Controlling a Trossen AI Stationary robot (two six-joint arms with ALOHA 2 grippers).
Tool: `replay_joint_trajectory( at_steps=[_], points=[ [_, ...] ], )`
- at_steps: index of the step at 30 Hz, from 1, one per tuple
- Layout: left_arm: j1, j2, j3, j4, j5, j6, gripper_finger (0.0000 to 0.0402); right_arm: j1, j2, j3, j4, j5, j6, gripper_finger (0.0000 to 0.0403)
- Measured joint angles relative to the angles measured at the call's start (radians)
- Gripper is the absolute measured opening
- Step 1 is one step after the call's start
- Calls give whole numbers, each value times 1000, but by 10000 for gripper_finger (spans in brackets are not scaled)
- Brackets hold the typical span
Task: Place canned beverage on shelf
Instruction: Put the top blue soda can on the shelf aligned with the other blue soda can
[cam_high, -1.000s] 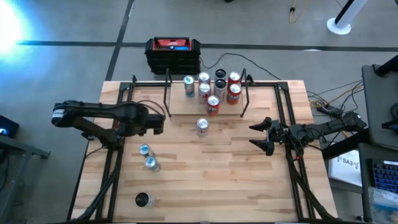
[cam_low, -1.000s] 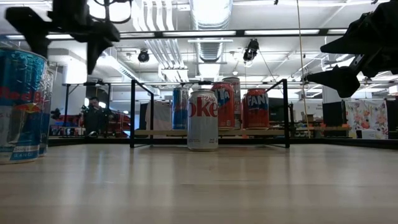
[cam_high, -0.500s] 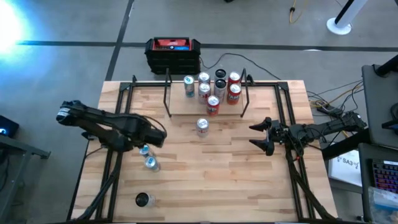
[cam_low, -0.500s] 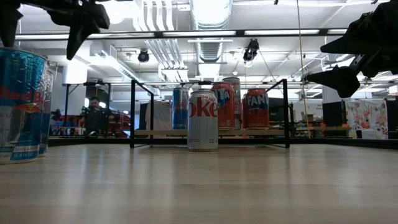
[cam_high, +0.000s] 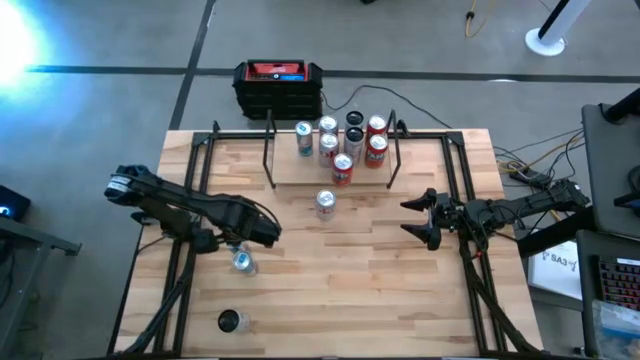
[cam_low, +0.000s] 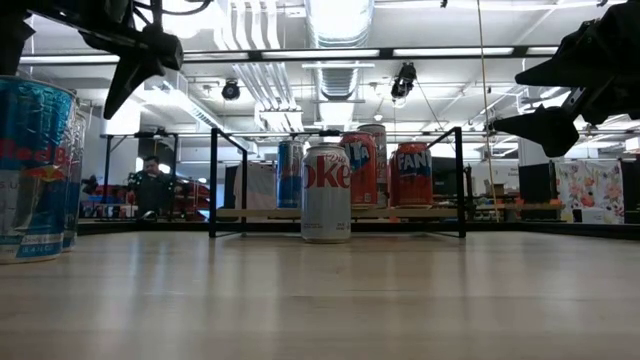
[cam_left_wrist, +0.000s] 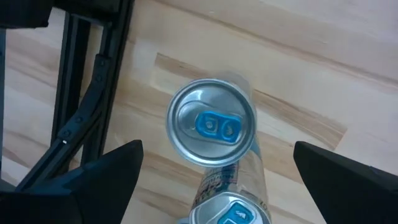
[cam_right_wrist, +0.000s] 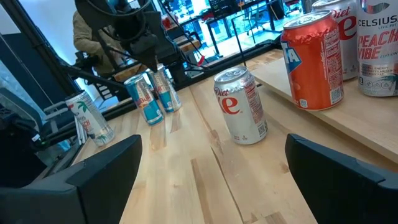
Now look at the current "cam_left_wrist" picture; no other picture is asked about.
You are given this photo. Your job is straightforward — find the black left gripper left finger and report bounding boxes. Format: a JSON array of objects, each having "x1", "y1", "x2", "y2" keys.
[{"x1": 0, "y1": 139, "x2": 145, "y2": 224}]

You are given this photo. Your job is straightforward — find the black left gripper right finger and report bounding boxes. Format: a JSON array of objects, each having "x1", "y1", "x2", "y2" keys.
[{"x1": 293, "y1": 141, "x2": 398, "y2": 224}]

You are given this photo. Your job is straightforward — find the Red Bull sugarfree can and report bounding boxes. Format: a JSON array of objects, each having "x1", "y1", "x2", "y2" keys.
[
  {"x1": 178, "y1": 139, "x2": 273, "y2": 224},
  {"x1": 165, "y1": 71, "x2": 259, "y2": 169}
]

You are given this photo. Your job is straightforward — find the black table rig frame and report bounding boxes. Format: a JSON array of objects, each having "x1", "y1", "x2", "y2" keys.
[{"x1": 0, "y1": 0, "x2": 136, "y2": 192}]

